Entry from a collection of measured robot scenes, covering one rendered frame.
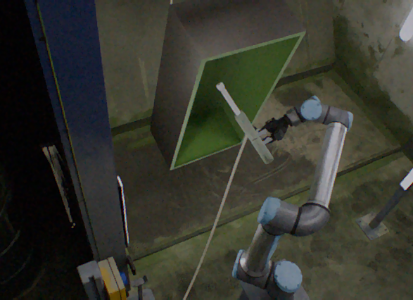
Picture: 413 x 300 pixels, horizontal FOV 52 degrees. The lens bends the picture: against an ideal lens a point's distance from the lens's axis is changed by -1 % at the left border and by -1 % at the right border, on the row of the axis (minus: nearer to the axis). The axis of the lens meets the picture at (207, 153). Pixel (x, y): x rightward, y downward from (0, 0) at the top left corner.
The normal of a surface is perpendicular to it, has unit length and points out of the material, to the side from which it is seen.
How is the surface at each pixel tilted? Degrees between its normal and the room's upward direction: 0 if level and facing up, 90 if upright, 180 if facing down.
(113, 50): 57
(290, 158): 0
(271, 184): 0
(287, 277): 5
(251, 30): 12
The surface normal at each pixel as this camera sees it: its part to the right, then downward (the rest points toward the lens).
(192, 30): 0.20, -0.45
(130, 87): 0.43, 0.28
